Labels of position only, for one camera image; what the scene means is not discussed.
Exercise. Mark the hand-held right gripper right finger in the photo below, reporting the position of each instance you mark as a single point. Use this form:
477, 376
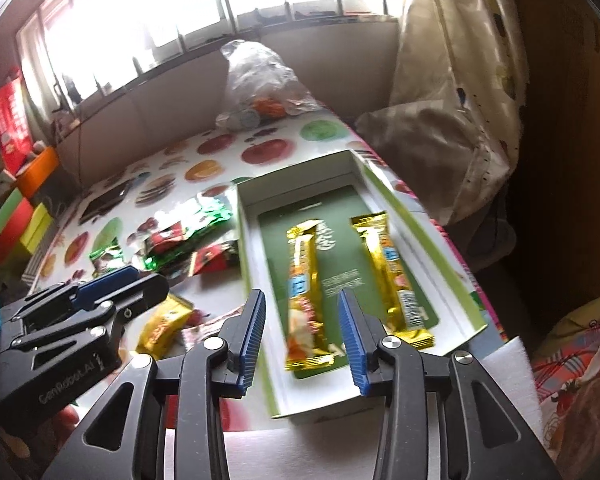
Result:
354, 350

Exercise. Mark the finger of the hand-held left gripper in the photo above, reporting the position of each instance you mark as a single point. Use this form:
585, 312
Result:
105, 285
145, 295

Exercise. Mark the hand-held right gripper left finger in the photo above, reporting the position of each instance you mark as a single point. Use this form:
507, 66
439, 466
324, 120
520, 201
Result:
247, 350

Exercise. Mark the green snack packet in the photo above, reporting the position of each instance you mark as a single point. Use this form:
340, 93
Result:
107, 257
207, 217
167, 265

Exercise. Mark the small yellow candy packet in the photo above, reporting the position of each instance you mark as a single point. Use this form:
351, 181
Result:
162, 325

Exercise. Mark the red black snack packet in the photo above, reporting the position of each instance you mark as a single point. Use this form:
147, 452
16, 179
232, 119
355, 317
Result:
212, 257
172, 237

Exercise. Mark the long gold snack bar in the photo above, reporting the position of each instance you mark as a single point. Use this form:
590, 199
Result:
306, 280
385, 270

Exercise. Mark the white cardboard box green inside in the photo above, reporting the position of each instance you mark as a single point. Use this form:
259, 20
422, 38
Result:
275, 230

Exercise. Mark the pale red candy packet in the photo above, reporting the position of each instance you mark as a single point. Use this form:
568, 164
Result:
202, 325

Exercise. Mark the black white striped box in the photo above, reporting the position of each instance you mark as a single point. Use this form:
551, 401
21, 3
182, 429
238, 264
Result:
32, 271

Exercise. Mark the black smartphone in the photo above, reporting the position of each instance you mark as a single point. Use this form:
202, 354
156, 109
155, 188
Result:
105, 202

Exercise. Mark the yellow box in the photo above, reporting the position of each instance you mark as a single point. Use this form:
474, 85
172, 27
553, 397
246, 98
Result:
39, 225

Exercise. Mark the orange box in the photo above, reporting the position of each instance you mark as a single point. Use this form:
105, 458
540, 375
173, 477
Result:
40, 170

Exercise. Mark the white foam sheet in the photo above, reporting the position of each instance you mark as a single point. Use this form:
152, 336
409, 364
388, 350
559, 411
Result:
505, 370

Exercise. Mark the red paper bag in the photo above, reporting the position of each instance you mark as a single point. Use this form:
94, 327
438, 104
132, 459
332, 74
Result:
10, 120

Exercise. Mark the fruit print tablecloth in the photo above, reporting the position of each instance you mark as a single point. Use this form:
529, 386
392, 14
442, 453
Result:
280, 150

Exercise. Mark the orange snack packet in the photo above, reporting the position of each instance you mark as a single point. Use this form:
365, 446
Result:
269, 106

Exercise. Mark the printed blanket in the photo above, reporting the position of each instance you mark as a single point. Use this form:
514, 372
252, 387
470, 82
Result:
580, 385

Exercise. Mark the clear plastic bag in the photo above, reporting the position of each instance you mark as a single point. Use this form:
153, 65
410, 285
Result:
260, 70

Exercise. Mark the window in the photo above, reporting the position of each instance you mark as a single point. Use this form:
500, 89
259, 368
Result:
130, 20

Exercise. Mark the beige printed curtain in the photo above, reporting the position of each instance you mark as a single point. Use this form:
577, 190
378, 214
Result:
455, 60

